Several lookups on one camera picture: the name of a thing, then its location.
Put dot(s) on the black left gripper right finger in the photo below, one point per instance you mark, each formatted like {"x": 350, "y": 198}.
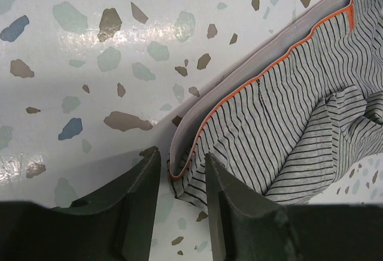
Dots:
{"x": 245, "y": 225}

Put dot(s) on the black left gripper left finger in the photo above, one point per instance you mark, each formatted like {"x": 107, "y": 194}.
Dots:
{"x": 115, "y": 222}

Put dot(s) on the grey striped underwear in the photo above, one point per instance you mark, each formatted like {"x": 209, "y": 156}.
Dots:
{"x": 299, "y": 125}

